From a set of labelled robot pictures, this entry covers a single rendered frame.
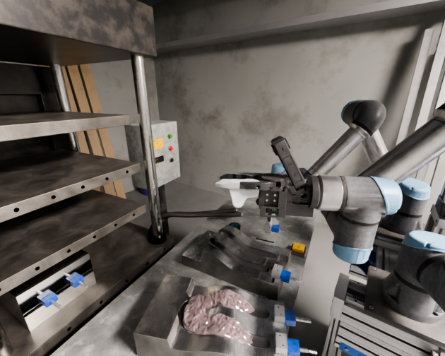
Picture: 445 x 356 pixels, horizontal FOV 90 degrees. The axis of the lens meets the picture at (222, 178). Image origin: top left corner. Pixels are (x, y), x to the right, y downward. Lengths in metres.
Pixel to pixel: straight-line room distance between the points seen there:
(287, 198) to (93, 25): 0.89
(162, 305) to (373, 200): 0.77
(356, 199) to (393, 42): 2.58
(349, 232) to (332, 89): 2.55
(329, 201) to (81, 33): 0.93
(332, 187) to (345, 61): 2.58
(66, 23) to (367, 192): 0.98
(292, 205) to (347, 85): 2.56
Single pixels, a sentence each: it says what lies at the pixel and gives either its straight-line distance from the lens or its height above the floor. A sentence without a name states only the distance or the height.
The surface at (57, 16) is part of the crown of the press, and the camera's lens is 1.00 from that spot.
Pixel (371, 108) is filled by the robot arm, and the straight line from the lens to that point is 1.11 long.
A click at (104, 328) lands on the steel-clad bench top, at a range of 1.12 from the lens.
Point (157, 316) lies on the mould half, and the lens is 0.94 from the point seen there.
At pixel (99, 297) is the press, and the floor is 0.78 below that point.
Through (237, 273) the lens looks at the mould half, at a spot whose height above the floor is 0.88.
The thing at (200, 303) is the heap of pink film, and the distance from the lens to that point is 0.97.
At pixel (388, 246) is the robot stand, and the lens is 1.37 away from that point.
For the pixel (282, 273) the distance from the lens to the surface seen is 1.09.
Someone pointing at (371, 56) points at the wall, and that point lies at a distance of 2.99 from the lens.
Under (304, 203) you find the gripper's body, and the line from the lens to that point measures 0.50.
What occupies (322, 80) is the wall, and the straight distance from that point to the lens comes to 3.03.
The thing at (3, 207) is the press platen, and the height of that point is 1.29.
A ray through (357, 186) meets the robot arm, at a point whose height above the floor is 1.46.
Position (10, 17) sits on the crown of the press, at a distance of 0.93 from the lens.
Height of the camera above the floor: 1.63
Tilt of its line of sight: 20 degrees down
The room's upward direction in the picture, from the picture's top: straight up
